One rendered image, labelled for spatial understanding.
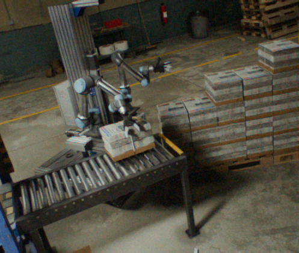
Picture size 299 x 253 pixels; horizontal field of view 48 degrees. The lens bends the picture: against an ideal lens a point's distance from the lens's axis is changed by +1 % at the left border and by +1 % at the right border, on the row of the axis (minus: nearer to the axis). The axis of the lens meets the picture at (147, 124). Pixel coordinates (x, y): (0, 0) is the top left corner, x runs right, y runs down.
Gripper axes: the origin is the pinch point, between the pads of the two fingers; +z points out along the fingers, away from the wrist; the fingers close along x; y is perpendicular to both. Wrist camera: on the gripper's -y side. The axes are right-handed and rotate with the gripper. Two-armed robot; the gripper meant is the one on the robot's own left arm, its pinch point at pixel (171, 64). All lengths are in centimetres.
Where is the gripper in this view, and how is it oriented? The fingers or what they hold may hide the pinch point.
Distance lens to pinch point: 368.0
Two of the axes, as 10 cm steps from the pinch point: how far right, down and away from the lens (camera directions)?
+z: 9.8, -1.0, -1.7
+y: 1.8, 8.2, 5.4
